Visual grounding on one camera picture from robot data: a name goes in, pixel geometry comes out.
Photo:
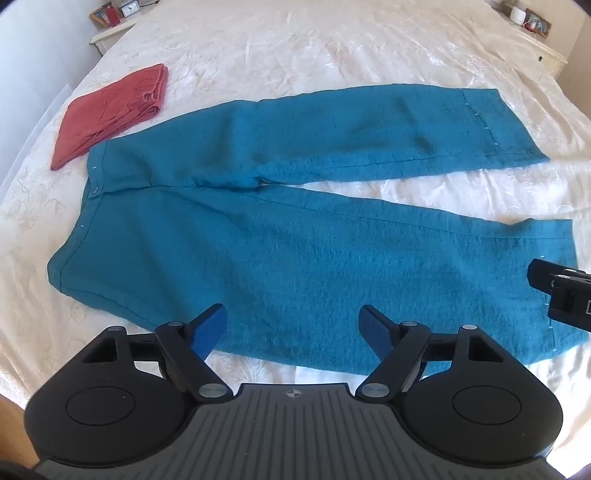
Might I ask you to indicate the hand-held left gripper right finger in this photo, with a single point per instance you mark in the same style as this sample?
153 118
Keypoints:
375 333

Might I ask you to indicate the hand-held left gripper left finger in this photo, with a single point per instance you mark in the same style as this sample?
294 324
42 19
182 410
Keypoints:
211 333

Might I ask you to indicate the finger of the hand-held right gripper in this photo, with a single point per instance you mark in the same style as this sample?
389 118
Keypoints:
541 274

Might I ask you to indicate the teal pants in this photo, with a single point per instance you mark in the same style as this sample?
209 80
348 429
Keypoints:
277 258

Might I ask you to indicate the cream bedside cabinet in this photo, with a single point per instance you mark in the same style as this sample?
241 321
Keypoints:
535 44

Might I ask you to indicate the folded red cloth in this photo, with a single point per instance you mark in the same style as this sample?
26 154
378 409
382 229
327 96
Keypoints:
108 115

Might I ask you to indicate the white floral bedspread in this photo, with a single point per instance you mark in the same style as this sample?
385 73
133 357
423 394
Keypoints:
295 46

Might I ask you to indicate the cream nightstand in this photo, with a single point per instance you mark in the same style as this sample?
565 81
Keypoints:
111 37

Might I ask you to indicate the small alarm clock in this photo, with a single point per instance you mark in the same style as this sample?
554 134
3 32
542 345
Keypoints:
130 7

